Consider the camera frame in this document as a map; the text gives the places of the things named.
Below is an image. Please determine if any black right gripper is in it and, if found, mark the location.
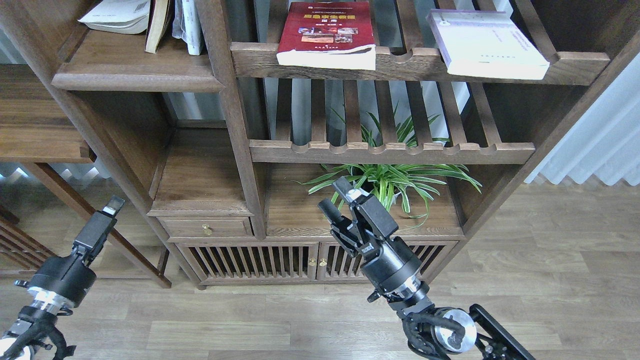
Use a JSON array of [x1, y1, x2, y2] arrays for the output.
[[318, 177, 423, 301]]

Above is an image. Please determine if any dark wooden bookshelf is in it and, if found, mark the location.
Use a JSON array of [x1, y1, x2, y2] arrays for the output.
[[1, 0, 639, 287]]

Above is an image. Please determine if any white lavender book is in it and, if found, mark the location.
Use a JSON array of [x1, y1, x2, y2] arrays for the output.
[[427, 9, 550, 81]]

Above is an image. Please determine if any yellow green book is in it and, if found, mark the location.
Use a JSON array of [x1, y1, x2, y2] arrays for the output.
[[78, 0, 151, 35]]

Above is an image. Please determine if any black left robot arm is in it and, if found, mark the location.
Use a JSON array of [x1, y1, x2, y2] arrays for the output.
[[1, 195, 125, 360]]

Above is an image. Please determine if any white curtain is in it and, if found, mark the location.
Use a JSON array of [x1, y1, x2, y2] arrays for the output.
[[525, 55, 640, 186]]

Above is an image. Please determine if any red cover book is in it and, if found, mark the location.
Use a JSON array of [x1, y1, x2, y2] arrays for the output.
[[276, 1, 377, 71]]

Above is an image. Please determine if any brass drawer knob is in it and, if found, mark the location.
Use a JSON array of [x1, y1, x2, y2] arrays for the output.
[[201, 224, 213, 236]]

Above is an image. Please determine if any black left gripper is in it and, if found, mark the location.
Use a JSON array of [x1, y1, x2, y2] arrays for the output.
[[27, 195, 126, 308]]

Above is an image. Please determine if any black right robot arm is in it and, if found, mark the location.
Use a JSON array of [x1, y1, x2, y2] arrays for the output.
[[318, 177, 533, 360]]

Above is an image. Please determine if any tan upright book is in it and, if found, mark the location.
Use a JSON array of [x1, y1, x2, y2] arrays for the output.
[[144, 0, 174, 54]]

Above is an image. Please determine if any green spider plant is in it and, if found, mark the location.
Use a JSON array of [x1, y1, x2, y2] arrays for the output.
[[290, 115, 482, 227]]

